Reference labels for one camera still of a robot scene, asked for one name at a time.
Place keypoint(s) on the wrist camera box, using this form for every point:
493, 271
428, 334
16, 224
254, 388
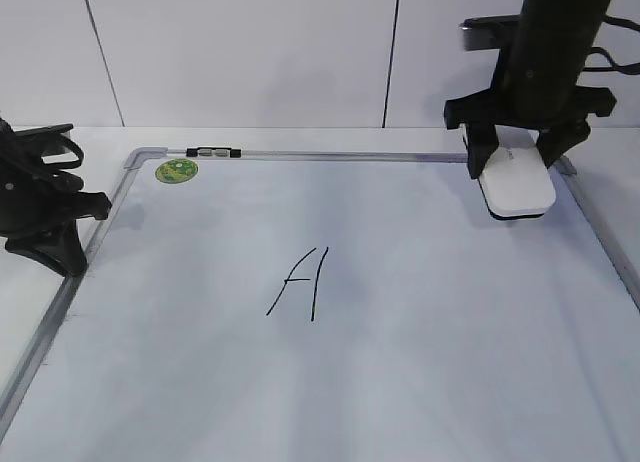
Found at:
47, 140
489, 33

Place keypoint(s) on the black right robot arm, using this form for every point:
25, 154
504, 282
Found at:
591, 12

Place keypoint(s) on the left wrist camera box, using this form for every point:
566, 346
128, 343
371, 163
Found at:
47, 140

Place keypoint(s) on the white board eraser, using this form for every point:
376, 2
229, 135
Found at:
515, 183

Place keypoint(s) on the black hanging clip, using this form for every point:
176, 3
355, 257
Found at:
213, 152

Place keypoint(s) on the white board with grey frame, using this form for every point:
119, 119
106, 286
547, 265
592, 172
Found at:
337, 311

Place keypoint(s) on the round green sticker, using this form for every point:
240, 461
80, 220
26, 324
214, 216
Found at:
176, 171

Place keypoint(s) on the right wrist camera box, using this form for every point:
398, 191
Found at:
489, 33

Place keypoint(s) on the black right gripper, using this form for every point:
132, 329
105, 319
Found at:
534, 86

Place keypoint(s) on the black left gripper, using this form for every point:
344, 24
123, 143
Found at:
38, 219

